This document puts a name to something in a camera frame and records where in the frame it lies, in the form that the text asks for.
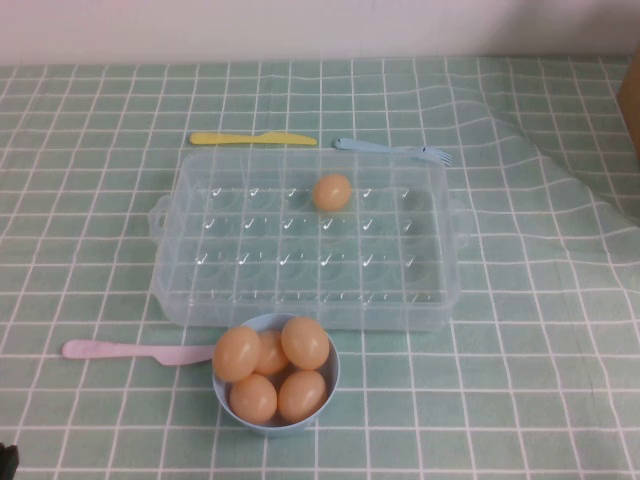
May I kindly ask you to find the pink plastic knife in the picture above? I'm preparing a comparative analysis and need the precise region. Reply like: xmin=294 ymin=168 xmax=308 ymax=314
xmin=61 ymin=339 xmax=217 ymax=367

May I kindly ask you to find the brown egg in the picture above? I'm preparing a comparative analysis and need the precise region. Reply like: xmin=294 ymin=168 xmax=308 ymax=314
xmin=229 ymin=373 xmax=278 ymax=423
xmin=280 ymin=316 xmax=331 ymax=371
xmin=212 ymin=326 xmax=262 ymax=383
xmin=252 ymin=329 xmax=290 ymax=376
xmin=277 ymin=370 xmax=328 ymax=424
xmin=312 ymin=173 xmax=353 ymax=211

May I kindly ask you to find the light blue bowl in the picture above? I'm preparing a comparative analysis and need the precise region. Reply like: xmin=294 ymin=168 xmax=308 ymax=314
xmin=211 ymin=313 xmax=342 ymax=439

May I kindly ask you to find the green checked tablecloth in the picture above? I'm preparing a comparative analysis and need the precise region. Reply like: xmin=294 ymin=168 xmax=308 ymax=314
xmin=0 ymin=55 xmax=640 ymax=480

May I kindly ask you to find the brown cardboard box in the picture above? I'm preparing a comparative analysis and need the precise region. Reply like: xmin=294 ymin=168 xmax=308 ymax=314
xmin=615 ymin=59 xmax=640 ymax=160

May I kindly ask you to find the light blue plastic fork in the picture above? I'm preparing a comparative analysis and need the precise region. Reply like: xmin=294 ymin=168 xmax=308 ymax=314
xmin=333 ymin=137 xmax=455 ymax=167

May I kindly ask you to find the transparent plastic egg box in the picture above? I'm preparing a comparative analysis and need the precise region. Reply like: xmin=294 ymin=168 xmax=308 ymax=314
xmin=148 ymin=147 xmax=472 ymax=333

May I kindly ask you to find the yellow plastic knife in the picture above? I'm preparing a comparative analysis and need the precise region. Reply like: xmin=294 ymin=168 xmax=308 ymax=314
xmin=189 ymin=131 xmax=318 ymax=147

